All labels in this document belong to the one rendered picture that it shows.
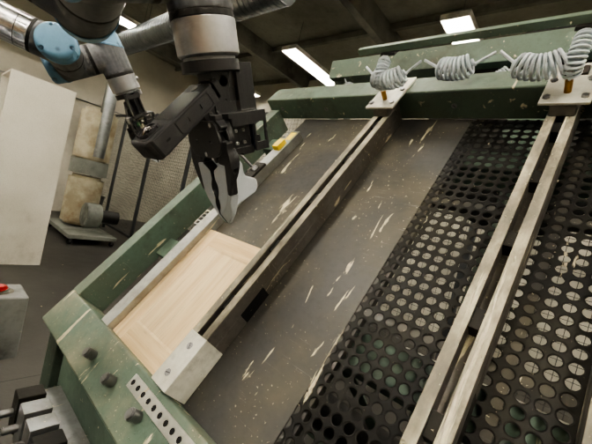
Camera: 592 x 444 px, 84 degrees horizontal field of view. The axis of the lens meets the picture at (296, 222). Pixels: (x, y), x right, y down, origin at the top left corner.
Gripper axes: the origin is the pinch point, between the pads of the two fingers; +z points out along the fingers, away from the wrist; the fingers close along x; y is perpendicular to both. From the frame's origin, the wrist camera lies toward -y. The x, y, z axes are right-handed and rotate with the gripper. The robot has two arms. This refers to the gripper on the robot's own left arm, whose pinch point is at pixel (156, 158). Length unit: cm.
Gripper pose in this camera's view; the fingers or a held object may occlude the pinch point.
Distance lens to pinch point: 115.9
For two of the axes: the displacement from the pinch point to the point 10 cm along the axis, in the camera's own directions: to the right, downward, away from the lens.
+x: 7.9, -4.4, 4.1
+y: 5.7, 2.9, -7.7
